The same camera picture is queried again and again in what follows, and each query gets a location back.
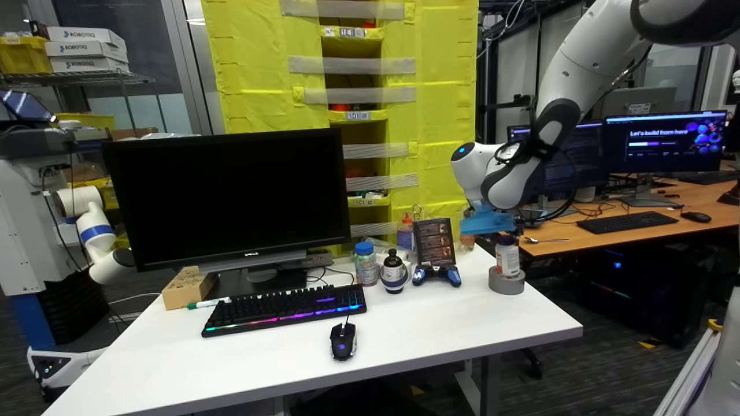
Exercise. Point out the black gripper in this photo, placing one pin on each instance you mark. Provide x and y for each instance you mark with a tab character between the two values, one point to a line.
510	235

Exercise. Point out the white pill container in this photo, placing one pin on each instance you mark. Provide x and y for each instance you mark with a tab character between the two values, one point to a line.
510	260

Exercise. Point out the black computer mouse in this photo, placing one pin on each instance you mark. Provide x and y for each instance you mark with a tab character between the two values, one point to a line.
343	340

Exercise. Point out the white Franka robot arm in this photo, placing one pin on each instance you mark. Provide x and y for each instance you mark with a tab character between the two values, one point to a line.
586	60

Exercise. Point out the grey masking tape roll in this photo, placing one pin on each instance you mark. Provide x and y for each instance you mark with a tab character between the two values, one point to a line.
506	286

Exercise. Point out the small black desk mouse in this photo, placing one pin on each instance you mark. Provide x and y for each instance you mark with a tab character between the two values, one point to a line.
696	218

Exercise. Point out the wooden desk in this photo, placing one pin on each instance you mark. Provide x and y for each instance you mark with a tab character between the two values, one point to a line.
555	239

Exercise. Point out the blue black game controller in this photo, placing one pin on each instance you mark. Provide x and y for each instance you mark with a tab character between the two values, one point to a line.
435	276

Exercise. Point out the monitor showing code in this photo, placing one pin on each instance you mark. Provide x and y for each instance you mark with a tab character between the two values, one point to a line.
578	170

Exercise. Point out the plain black keyboard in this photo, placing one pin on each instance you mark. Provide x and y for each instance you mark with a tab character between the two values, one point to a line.
625	222

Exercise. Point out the dark bottle white label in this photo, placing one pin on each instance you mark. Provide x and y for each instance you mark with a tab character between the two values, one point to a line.
394	274

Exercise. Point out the clear jar blue lid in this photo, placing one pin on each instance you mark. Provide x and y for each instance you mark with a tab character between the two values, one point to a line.
366	264

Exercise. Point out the black computer tower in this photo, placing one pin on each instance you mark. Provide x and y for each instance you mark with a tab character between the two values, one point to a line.
654	293

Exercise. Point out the monitor showing blue window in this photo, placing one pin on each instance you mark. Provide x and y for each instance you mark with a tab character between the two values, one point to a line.
662	142

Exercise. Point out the black RGB keyboard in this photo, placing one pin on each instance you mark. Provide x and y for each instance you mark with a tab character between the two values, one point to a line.
286	307

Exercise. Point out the black computer monitor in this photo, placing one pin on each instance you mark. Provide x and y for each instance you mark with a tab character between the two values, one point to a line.
223	197

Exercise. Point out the yellow fabric shelving pod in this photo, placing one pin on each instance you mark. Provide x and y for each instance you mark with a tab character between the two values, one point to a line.
261	71

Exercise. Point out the green marker pen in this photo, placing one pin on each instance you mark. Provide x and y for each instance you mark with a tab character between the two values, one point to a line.
202	303

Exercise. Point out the small brown cardboard box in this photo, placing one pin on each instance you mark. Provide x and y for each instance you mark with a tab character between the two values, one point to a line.
186	288

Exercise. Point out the white cardboard box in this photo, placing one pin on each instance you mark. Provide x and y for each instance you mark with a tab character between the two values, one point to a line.
88	66
84	40

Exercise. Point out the white blue mobile robot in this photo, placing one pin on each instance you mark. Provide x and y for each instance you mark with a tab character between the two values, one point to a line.
30	222

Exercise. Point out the yellow storage bin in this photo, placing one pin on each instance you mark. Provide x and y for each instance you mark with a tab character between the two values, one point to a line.
24	53

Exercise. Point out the dark picture frame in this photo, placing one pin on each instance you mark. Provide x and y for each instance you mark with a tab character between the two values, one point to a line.
434	244

